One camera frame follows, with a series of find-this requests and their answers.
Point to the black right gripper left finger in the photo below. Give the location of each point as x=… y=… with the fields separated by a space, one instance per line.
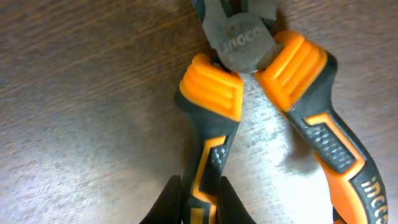
x=166 y=209

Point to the orange black pliers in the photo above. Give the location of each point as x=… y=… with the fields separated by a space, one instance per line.
x=283 y=73

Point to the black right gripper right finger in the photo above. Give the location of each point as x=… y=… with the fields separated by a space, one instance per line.
x=230 y=210

